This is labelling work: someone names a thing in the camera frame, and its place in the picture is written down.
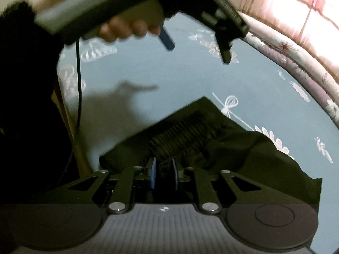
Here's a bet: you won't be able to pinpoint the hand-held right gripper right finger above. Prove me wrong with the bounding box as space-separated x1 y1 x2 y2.
172 158 261 214

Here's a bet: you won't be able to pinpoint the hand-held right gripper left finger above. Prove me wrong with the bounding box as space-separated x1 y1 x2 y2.
67 157 157 214

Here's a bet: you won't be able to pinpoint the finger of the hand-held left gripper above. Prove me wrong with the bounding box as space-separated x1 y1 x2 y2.
158 26 176 51
215 30 234 64

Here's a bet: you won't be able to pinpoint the black drawstring pants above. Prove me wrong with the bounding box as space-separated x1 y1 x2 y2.
99 97 322 208

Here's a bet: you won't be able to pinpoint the person's left hand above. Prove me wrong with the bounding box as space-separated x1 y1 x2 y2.
99 17 161 43

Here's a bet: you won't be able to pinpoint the bed with blue floral sheet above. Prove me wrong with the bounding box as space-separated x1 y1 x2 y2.
54 12 339 254

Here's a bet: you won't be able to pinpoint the folded pink purple floral quilt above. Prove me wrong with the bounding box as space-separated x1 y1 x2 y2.
237 11 339 127

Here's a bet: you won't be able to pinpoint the pink striped curtain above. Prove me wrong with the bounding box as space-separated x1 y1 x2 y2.
220 0 339 81

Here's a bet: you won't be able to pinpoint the black cable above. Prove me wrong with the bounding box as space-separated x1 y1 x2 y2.
75 37 83 135

